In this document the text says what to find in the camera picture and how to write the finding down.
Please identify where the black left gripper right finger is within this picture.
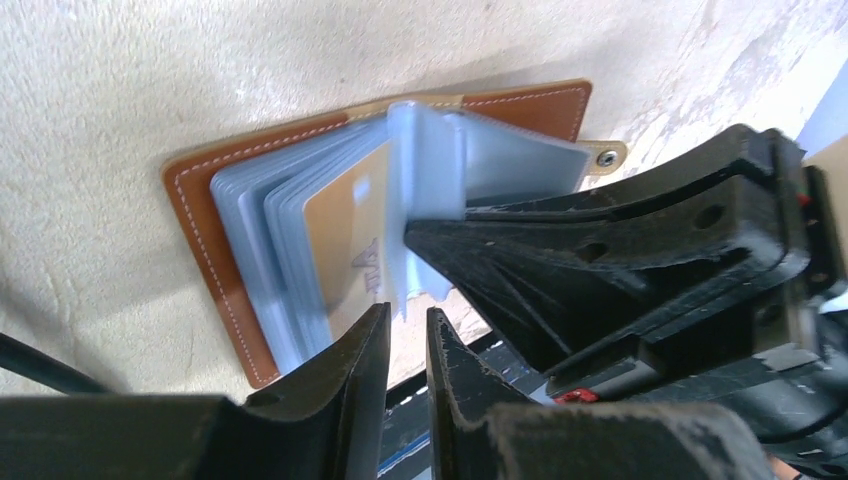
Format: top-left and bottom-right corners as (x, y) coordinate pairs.
(426, 307), (774, 479)

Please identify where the gold card in holder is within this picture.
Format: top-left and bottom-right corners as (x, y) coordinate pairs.
(303, 144), (394, 340)

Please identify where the black usb cable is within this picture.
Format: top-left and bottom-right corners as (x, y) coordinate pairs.
(0, 331), (111, 397)

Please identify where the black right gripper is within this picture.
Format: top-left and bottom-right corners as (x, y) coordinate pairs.
(405, 125), (847, 479)

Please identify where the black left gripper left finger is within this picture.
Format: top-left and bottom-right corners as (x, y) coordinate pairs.
(1, 303), (391, 479)

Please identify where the brown leather card holder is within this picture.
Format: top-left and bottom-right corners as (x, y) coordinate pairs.
(162, 79), (628, 389)

